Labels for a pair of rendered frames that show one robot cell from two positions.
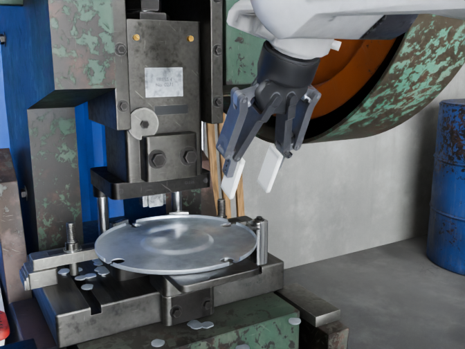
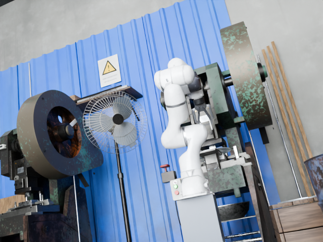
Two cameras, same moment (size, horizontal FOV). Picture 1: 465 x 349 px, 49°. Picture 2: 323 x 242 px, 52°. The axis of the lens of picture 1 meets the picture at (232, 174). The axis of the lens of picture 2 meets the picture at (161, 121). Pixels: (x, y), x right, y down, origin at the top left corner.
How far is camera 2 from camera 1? 1.87 m
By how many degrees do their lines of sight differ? 56
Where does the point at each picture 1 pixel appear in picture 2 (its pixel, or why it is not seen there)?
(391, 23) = (191, 88)
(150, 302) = (204, 168)
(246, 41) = (219, 103)
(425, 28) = (238, 83)
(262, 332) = (229, 170)
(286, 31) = not seen: hidden behind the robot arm
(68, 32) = not seen: hidden behind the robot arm
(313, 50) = (195, 97)
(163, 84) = (204, 119)
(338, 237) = not seen: outside the picture
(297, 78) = (197, 102)
